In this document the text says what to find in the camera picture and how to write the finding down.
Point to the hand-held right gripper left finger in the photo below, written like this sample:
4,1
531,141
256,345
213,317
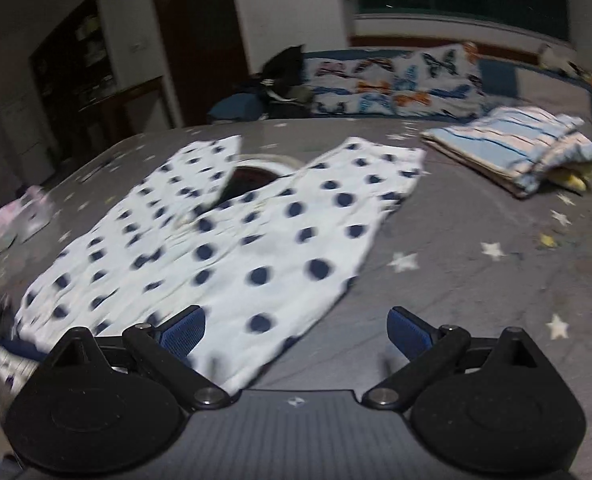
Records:
186,331

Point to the black jacket pile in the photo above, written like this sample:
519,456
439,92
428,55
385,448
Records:
283,82

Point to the grey star table cover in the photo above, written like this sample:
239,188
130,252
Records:
475,310

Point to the white polka dot garment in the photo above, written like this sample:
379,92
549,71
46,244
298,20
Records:
236,255

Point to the wooden side desk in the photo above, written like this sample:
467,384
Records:
126,110

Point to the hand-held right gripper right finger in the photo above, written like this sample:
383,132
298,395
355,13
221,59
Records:
408,331

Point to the yellow cloth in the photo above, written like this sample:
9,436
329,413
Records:
570,179

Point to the blue sofa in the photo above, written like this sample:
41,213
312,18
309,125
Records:
500,77

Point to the blue striped folded blanket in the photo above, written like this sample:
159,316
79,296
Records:
515,145

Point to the pink plastic bag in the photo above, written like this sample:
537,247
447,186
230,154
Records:
18,215

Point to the dark wooden cabinet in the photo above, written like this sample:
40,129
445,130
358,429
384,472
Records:
71,75

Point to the black white plush toy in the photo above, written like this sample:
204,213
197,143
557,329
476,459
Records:
555,57

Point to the butterfly print pillow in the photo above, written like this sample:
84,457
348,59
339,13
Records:
351,85
435,77

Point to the black round induction cooker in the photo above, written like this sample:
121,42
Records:
248,182

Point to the dark wooden door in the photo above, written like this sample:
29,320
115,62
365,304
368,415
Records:
201,35

